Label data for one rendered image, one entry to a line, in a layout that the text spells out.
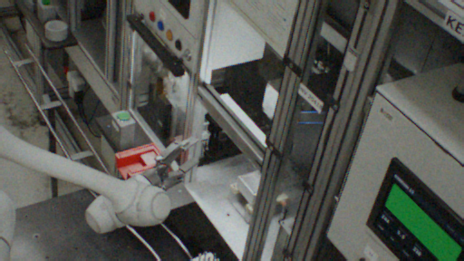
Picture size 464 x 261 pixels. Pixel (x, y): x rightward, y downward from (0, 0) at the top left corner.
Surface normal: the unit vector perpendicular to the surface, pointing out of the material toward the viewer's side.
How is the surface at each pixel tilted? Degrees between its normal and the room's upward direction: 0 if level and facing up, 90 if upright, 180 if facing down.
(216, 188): 0
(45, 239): 0
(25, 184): 0
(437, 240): 90
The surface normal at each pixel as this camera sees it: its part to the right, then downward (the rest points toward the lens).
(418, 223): -0.84, 0.25
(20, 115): 0.14, -0.76
